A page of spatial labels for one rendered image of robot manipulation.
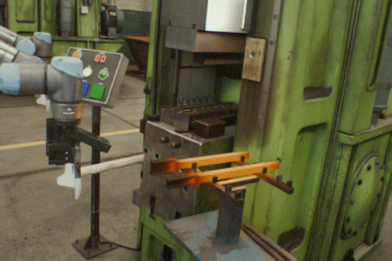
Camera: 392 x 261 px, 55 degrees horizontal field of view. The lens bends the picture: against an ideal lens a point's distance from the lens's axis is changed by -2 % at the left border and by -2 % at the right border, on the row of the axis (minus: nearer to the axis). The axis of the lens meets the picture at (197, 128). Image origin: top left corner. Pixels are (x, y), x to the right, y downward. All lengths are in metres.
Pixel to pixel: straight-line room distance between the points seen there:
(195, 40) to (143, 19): 9.47
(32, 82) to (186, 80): 1.17
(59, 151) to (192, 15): 0.91
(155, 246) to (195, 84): 0.88
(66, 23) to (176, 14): 4.82
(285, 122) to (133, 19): 9.58
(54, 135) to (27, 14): 5.54
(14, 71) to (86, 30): 5.71
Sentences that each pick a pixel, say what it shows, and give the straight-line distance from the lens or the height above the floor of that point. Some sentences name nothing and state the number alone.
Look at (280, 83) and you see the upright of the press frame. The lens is 1.58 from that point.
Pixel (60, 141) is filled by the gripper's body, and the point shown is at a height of 1.07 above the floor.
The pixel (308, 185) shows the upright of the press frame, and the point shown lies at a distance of 2.02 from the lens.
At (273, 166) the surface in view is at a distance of 1.39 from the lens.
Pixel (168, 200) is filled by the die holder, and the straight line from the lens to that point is 1.85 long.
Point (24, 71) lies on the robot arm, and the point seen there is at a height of 1.26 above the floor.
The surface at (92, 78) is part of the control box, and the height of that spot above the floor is 1.06.
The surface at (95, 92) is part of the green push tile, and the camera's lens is 2.02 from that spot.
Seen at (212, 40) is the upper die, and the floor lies 1.32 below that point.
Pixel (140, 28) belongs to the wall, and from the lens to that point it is 11.10.
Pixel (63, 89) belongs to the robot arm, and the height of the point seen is 1.21.
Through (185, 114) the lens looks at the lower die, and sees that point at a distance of 1.74.
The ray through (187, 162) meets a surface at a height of 0.94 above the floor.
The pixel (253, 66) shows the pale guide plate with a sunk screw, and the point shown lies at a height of 1.24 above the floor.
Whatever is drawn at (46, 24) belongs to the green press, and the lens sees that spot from 6.43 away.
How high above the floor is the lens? 1.41
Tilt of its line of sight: 16 degrees down
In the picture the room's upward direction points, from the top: 6 degrees clockwise
